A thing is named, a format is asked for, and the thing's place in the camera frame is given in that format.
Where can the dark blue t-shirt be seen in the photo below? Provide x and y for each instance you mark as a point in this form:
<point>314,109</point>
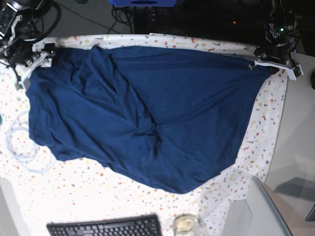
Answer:
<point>171,119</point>

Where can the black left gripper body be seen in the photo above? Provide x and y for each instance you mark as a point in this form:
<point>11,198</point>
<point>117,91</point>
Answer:
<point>277,52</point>

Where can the blue box at top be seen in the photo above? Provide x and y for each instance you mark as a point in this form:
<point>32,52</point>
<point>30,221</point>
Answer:
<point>143,3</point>

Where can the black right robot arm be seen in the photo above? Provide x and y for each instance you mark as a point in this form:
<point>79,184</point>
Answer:
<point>15,17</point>

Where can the black computer keyboard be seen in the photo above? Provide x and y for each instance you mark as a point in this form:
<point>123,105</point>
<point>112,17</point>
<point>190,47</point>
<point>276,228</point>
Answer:
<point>147,225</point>

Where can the grey monitor edge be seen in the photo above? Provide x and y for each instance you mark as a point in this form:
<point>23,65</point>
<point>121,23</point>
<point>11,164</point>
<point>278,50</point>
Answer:
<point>266,218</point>

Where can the clear glass jar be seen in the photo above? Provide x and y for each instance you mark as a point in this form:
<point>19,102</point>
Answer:
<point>185,225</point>

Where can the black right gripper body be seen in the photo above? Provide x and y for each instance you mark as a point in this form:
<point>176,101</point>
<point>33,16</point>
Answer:
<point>18,53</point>

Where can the terrazzo patterned tablecloth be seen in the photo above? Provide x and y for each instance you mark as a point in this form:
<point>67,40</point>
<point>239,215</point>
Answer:
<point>82,190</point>

